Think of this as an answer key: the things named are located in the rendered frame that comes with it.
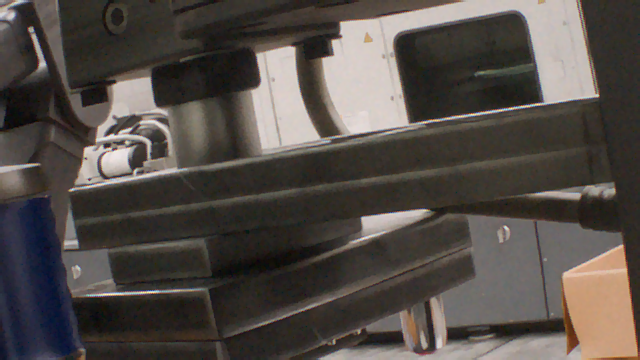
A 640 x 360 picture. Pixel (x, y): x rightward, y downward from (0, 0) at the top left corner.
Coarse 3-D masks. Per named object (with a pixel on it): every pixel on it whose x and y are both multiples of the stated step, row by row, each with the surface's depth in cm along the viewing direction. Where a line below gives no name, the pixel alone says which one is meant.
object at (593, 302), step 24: (600, 264) 308; (624, 264) 318; (576, 288) 290; (600, 288) 286; (624, 288) 281; (576, 312) 292; (600, 312) 286; (624, 312) 282; (576, 336) 303; (600, 336) 287; (624, 336) 282
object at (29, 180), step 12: (0, 168) 26; (12, 168) 26; (24, 168) 26; (36, 168) 26; (0, 180) 25; (12, 180) 25; (24, 180) 26; (36, 180) 26; (48, 180) 27; (0, 192) 25; (12, 192) 25; (24, 192) 25; (36, 192) 26
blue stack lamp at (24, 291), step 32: (0, 224) 25; (32, 224) 26; (0, 256) 25; (32, 256) 26; (0, 288) 25; (32, 288) 25; (64, 288) 27; (0, 320) 25; (32, 320) 25; (64, 320) 26; (0, 352) 25; (32, 352) 25; (64, 352) 26
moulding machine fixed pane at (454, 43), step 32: (416, 32) 599; (448, 32) 587; (480, 32) 575; (512, 32) 564; (416, 64) 602; (448, 64) 590; (480, 64) 579; (512, 64) 567; (416, 96) 606; (448, 96) 594; (480, 96) 582; (512, 96) 570
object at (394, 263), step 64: (192, 64) 53; (256, 64) 54; (192, 128) 54; (256, 128) 55; (384, 128) 54; (448, 128) 44; (512, 128) 42; (576, 128) 41; (128, 192) 54; (192, 192) 51; (256, 192) 49; (320, 192) 47; (384, 192) 46; (448, 192) 44; (512, 192) 43; (128, 256) 53; (192, 256) 50; (256, 256) 52; (320, 256) 52; (384, 256) 55; (448, 256) 59; (128, 320) 50; (192, 320) 48; (256, 320) 49; (320, 320) 52
